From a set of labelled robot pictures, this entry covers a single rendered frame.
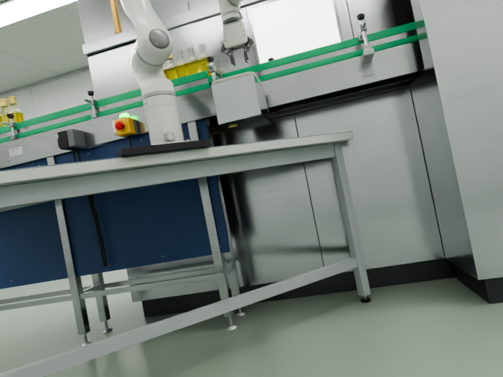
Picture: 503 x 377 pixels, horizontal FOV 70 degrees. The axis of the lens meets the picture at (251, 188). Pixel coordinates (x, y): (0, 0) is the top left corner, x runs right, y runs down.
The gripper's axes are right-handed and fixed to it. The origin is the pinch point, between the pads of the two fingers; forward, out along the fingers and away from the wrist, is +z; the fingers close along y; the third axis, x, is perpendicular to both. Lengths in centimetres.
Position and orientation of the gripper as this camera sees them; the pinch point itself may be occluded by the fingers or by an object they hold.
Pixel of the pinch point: (239, 59)
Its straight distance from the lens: 160.7
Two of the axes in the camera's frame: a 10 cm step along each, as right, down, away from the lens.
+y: -9.6, 1.9, 2.1
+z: 1.9, 9.8, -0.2
